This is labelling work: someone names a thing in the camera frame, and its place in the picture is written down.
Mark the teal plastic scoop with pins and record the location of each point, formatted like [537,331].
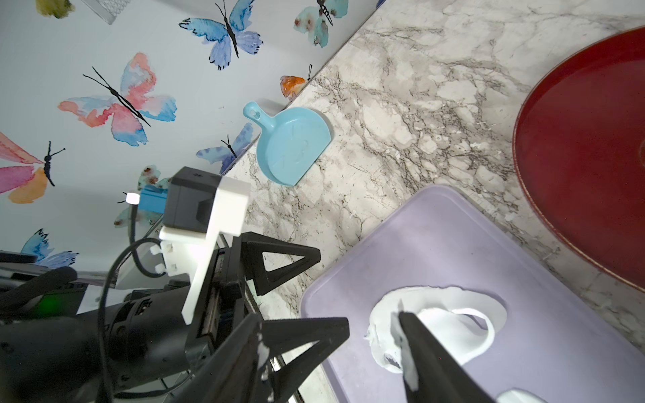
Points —
[289,143]

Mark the red round tray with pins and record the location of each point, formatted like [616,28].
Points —
[578,150]

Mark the white mesh wall basket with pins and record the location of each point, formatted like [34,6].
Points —
[107,10]

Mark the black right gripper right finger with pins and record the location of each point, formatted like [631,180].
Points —
[430,374]

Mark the lavender silicone mat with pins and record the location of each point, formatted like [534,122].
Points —
[528,332]

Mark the round cut dough wrapper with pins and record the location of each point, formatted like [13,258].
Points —
[518,396]

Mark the white dough piece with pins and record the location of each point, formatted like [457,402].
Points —
[453,327]

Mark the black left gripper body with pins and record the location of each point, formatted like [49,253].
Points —
[146,339]

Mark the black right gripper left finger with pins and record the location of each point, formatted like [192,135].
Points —
[227,374]

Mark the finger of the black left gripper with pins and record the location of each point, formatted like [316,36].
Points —
[318,338]
[269,263]

